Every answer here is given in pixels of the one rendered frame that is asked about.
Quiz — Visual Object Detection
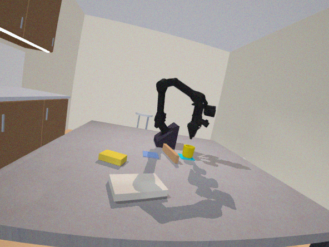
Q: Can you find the yellow rectangular block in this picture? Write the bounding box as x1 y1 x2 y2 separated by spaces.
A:
98 150 127 166

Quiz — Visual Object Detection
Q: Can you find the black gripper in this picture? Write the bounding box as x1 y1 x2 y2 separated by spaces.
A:
187 113 202 139

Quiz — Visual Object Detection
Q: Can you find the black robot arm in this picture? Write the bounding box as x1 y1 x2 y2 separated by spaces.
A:
154 78 216 134

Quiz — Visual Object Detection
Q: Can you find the white flat rectangular slab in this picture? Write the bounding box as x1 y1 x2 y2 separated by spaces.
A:
108 174 168 202

